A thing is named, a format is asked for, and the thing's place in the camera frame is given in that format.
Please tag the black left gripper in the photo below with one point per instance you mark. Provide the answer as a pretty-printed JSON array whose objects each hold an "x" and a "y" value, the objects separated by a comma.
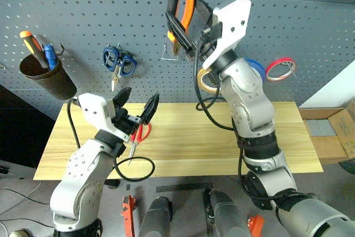
[{"x": 126, "y": 123}]

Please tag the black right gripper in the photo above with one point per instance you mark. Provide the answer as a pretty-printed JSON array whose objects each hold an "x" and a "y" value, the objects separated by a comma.
[{"x": 210, "y": 40}]

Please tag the orange and black pliers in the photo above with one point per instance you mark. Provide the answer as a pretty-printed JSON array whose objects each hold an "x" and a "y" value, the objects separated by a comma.
[{"x": 189, "y": 6}]

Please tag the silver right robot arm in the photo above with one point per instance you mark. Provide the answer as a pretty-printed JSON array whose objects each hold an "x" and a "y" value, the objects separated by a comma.
[{"x": 249, "y": 103}]

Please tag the beige tape roll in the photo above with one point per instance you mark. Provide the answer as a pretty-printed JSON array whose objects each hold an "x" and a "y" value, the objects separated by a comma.
[{"x": 200, "y": 80}]

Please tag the blue tape roll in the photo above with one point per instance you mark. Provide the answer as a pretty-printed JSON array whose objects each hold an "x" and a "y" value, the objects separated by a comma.
[{"x": 259, "y": 69}]

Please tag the red tape roll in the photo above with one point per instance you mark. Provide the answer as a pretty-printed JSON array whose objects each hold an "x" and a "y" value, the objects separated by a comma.
[{"x": 273, "y": 66}]

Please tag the dark grey pegboard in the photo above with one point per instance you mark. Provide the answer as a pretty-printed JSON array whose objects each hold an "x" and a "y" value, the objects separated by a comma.
[{"x": 83, "y": 12}]

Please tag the silver tape hook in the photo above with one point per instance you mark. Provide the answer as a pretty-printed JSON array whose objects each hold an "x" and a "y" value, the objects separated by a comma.
[{"x": 291, "y": 69}]

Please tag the brown plastic cup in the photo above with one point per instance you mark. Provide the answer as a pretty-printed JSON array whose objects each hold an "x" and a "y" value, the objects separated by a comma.
[{"x": 50, "y": 81}]

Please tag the black cup holder hook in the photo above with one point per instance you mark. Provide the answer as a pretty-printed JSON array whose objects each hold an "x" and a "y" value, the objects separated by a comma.
[{"x": 62, "y": 51}]

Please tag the orange metal part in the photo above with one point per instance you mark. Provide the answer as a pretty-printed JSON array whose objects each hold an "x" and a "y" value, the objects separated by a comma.
[
  {"x": 128, "y": 212},
  {"x": 256, "y": 224}
]

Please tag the black cabinet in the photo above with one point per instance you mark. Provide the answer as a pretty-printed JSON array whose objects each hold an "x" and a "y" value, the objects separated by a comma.
[{"x": 19, "y": 131}]

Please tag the orange and black screwdriver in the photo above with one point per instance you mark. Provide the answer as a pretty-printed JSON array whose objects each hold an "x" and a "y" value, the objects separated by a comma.
[{"x": 30, "y": 43}]

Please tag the brown cardboard box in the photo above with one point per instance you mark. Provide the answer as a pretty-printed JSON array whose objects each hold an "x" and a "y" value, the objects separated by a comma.
[{"x": 344, "y": 131}]

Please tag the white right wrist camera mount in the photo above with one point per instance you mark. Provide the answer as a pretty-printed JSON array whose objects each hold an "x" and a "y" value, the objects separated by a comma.
[{"x": 230, "y": 20}]

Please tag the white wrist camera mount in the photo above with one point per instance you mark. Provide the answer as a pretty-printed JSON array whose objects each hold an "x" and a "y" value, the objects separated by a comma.
[
  {"x": 230, "y": 20},
  {"x": 94, "y": 106}
]

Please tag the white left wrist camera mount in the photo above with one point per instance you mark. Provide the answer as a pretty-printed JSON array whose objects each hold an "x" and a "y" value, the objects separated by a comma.
[{"x": 94, "y": 106}]

